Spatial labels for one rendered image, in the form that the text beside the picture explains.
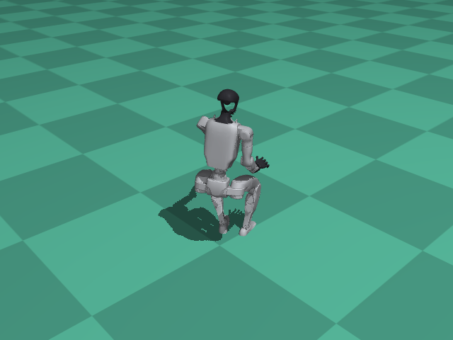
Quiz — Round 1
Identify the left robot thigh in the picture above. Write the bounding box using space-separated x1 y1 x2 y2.
195 169 212 193

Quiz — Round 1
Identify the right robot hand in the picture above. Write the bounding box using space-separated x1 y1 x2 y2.
254 156 269 173

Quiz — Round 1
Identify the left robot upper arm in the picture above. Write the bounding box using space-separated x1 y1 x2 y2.
197 116 209 134

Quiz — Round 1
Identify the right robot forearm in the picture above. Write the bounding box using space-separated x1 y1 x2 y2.
245 157 259 174

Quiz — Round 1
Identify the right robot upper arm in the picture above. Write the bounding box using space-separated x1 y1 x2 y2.
238 125 253 167

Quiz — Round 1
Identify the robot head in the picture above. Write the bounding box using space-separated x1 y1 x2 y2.
214 89 239 124

